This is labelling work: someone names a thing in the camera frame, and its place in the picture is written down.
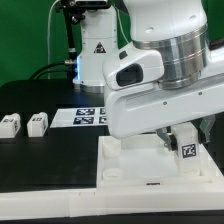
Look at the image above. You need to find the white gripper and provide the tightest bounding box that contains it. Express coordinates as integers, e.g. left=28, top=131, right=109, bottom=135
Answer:
left=104, top=63, right=224, bottom=151

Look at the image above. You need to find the white square tabletop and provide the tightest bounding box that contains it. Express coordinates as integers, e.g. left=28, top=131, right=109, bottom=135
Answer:
left=97, top=134, right=215, bottom=188

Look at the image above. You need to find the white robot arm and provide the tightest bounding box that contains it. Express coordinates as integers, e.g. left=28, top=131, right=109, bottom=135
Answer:
left=103, top=0, right=224, bottom=145

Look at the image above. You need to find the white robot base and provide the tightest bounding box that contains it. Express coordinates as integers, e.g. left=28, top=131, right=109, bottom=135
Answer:
left=54, top=0, right=132, bottom=94

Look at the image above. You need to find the white L-shaped obstacle fence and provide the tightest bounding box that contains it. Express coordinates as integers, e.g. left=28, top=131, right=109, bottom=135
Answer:
left=0, top=137, right=224, bottom=221

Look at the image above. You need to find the white sheet with AprilTags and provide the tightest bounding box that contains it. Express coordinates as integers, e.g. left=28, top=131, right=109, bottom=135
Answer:
left=50, top=107, right=107, bottom=128

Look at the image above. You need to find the black cable bundle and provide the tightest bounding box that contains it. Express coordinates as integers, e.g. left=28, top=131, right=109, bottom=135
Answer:
left=29, top=59, right=78, bottom=81

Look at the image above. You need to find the white cable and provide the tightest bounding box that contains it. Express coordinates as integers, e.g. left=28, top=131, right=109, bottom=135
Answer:
left=115, top=13, right=131, bottom=48

